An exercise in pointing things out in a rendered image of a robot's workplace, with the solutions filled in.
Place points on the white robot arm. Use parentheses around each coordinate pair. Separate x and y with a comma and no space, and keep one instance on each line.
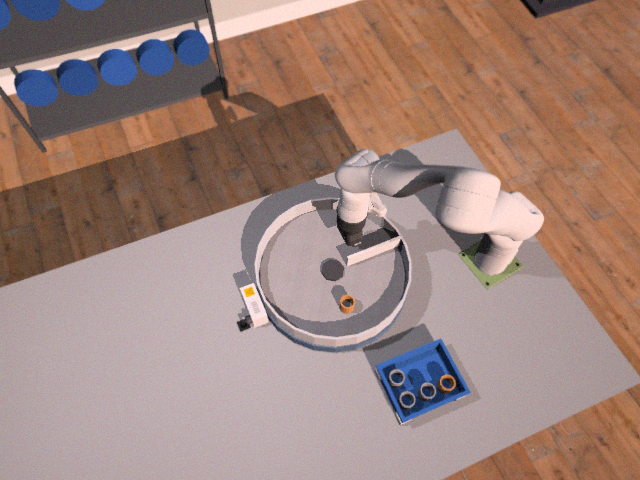
(464,205)

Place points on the grey metal bushing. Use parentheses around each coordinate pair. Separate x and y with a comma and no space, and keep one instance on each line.
(431,388)

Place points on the blue crate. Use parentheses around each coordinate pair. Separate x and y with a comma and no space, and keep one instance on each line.
(427,363)

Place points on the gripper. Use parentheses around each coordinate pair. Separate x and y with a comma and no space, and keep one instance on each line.
(352,223)

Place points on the grey metal ring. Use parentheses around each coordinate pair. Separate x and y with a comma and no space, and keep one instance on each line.
(400,374)
(412,398)

